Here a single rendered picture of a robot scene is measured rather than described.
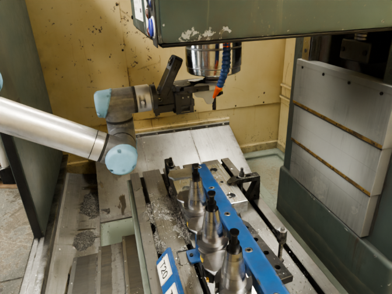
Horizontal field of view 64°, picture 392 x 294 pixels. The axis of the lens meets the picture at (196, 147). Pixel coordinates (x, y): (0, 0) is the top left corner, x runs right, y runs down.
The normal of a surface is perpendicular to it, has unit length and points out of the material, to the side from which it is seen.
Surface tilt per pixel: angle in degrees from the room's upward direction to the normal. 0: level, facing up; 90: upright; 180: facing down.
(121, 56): 90
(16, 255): 0
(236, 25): 90
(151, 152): 25
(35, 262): 0
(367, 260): 90
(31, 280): 0
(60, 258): 17
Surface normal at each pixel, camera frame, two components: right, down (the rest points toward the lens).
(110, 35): 0.27, 0.41
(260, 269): -0.04, -0.90
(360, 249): -0.96, 0.15
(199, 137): 0.07, -0.66
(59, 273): 0.25, -0.91
